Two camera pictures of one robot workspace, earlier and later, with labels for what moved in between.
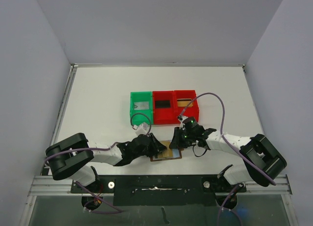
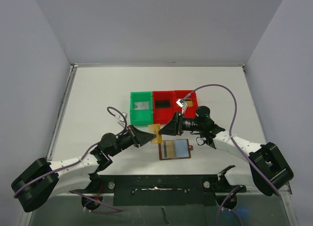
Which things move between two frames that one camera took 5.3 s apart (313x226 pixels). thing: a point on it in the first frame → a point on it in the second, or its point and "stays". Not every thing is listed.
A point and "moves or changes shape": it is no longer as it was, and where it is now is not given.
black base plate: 160,190 stays
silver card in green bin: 141,105 stays
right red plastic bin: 186,103 stays
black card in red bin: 162,103 stays
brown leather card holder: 169,153 moves or changes shape
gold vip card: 168,152 → 154,129
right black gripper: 178,138 → 178,123
